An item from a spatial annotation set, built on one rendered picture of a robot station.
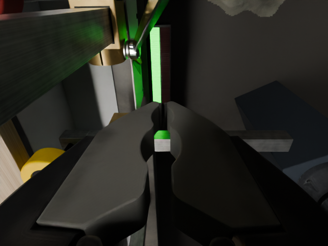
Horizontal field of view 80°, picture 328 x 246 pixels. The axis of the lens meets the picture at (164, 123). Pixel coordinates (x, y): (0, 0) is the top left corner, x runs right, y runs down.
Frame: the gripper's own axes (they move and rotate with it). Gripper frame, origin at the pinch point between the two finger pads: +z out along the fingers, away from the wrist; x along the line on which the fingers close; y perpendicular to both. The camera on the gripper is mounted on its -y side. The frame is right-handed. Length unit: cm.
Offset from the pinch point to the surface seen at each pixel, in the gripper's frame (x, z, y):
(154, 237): -5, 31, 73
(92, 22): -6.1, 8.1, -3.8
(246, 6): 8.7, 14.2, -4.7
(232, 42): 34, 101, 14
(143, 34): -1.8, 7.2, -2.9
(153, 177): -4, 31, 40
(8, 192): -26.4, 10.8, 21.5
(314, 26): 74, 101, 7
